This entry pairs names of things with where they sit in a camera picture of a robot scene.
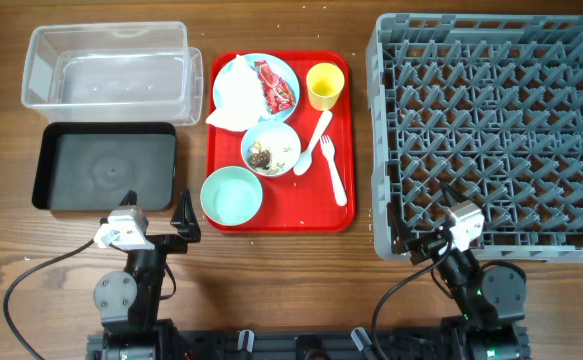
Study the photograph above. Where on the white plastic fork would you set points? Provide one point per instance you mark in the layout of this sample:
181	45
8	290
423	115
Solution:
328	151

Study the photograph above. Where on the yellow plastic cup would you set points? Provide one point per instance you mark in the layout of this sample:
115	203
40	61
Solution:
325	82

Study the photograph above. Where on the black plastic tray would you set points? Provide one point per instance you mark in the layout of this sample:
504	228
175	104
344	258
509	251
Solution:
91	166

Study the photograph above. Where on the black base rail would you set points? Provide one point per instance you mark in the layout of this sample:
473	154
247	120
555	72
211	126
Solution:
403	344

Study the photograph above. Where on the clear plastic bin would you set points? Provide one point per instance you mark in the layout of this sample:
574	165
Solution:
114	72

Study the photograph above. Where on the red snack wrapper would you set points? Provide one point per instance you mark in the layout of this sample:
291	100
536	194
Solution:
277	93

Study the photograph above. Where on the grey dishwasher rack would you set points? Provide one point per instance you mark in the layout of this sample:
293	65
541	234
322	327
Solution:
491	105

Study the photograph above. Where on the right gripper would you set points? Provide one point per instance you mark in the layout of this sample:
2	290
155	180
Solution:
424	245

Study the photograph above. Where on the green bowl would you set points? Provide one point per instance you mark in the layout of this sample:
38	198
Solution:
231	196

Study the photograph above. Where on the white plastic spoon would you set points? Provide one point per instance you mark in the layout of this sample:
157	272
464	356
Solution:
305	159

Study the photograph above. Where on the white napkin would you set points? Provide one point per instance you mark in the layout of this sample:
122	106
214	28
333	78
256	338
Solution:
242	99

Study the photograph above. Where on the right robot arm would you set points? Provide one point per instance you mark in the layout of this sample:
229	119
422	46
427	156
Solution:
489	296

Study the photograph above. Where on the food scraps and rice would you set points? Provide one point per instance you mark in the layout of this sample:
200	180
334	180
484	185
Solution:
269	159

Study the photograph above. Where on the red serving tray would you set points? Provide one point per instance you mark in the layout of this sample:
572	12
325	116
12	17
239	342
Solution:
306	204

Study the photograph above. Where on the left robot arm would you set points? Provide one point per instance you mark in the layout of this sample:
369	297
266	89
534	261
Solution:
128	300

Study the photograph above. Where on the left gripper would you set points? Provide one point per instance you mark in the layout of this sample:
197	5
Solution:
186	226

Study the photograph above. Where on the light blue plate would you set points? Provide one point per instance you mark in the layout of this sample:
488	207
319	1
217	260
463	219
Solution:
277	66

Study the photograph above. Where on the light blue bowl with food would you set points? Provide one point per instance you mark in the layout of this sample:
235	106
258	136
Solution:
271	132

